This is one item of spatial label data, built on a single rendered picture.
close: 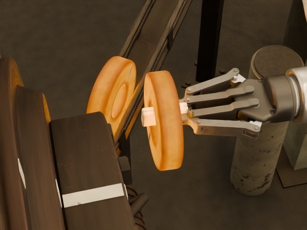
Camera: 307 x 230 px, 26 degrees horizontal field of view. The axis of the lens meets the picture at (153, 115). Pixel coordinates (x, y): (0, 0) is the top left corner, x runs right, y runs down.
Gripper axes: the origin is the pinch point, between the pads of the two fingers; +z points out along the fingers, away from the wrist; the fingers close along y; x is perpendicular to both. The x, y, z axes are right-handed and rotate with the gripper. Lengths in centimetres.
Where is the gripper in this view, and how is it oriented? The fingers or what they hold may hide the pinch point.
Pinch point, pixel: (164, 114)
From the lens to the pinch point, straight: 102.1
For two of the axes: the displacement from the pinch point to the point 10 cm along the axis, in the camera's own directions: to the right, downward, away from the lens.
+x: 0.5, -5.9, -8.1
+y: -2.0, -8.0, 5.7
